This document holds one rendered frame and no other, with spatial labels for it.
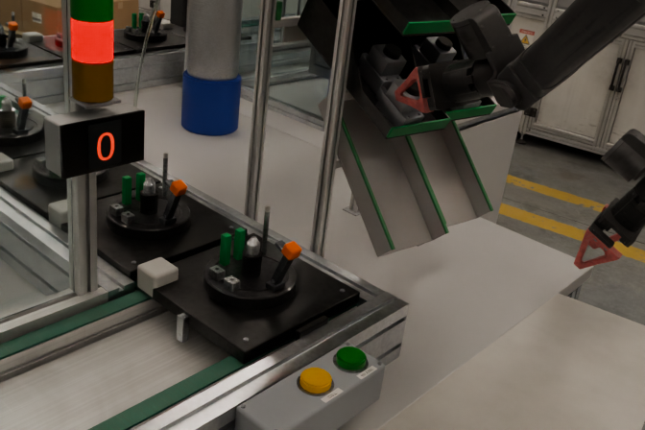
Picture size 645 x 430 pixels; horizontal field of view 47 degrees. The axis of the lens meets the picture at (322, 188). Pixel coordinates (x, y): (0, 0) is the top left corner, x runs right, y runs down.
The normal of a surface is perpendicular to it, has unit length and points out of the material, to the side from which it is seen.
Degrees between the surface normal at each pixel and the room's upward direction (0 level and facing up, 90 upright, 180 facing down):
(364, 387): 90
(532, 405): 0
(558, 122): 90
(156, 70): 90
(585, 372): 0
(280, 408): 0
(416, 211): 45
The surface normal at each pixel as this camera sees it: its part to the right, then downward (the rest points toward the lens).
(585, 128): -0.54, 0.29
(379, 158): 0.51, -0.37
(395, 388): 0.11, -0.91
